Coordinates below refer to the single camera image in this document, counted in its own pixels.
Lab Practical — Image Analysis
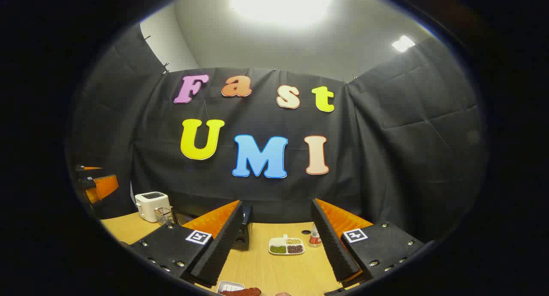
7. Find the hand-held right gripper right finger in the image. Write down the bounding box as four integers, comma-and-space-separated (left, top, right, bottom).
311, 198, 426, 284

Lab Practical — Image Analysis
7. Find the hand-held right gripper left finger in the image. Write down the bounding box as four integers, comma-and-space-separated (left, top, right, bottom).
129, 200, 244, 287

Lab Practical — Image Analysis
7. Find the black electric oven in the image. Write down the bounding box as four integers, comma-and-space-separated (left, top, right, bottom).
172, 205, 253, 251

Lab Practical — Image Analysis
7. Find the brown grilled meat slice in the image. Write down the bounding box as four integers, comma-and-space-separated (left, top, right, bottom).
221, 287, 262, 296

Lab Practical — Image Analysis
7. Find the clear plastic bottle red label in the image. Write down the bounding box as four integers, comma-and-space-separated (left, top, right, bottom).
308, 223, 322, 248

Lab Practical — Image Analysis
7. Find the small white plate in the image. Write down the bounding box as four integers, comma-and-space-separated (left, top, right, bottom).
217, 280, 246, 294

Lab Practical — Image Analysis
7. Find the white divided tray of beans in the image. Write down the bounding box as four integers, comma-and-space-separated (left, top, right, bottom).
268, 235, 306, 256

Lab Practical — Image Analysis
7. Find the white toaster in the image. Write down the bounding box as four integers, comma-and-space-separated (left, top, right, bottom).
135, 191, 172, 223

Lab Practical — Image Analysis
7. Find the black backdrop cloth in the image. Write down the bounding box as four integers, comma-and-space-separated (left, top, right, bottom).
66, 24, 489, 245

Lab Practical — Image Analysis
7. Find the small ceiling light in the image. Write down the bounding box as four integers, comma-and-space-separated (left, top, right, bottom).
391, 35, 416, 53

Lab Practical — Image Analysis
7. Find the large ceiling light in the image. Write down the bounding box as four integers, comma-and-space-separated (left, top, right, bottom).
229, 0, 333, 26

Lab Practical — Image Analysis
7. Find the small wire basket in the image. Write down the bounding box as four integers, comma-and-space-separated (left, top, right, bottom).
154, 207, 175, 226

